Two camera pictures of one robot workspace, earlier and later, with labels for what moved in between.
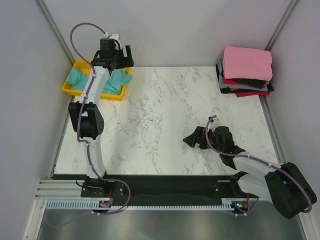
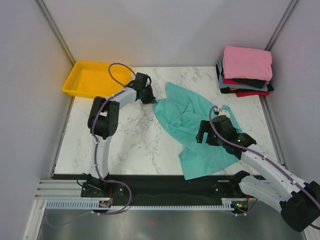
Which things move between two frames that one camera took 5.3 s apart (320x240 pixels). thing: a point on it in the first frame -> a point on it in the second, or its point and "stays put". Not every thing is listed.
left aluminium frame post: [56, 30] stays put
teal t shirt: [116, 80] -> [180, 115]
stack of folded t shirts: [245, 72] stays put
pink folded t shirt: [247, 63] stays put
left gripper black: [127, 62] -> [151, 99]
